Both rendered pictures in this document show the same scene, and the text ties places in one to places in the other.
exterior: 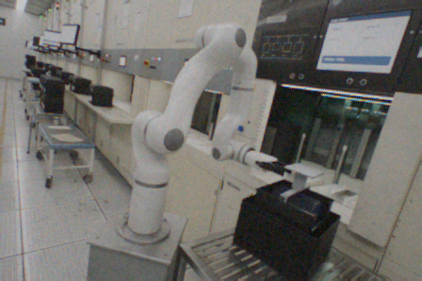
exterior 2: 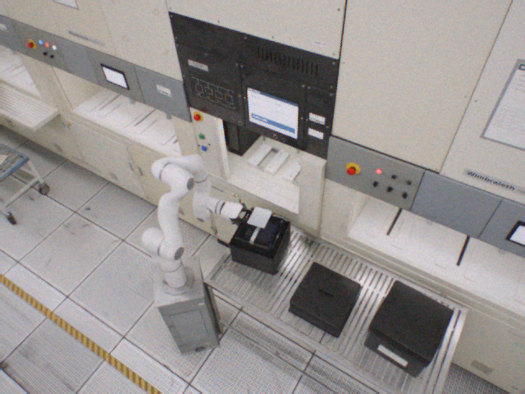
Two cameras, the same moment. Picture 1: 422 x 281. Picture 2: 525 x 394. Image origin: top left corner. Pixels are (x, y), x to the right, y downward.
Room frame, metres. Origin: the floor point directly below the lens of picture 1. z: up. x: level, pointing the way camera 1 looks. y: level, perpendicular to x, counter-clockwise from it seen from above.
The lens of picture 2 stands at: (-0.49, -0.03, 2.87)
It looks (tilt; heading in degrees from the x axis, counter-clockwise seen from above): 49 degrees down; 346
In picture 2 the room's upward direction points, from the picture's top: 5 degrees counter-clockwise
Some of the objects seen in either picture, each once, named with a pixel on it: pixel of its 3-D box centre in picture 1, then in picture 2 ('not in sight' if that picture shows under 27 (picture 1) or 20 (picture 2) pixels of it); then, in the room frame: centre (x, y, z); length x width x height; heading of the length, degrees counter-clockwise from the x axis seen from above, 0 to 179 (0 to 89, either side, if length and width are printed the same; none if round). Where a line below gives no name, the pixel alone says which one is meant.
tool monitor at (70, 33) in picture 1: (82, 41); not in sight; (3.54, 1.95, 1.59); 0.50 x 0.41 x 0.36; 130
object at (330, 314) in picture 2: not in sight; (325, 295); (0.40, -0.58, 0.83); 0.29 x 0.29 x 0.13; 41
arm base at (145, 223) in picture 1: (147, 204); (174, 271); (0.80, 0.16, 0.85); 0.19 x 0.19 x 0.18
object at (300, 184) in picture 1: (291, 208); (260, 233); (0.83, -0.36, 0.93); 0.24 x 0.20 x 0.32; 140
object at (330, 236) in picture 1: (285, 228); (261, 241); (0.83, -0.36, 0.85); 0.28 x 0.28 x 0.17; 50
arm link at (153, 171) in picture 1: (152, 145); (161, 248); (0.82, 0.18, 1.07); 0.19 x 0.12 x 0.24; 40
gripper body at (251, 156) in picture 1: (259, 159); (230, 211); (0.94, -0.23, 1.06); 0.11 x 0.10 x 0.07; 49
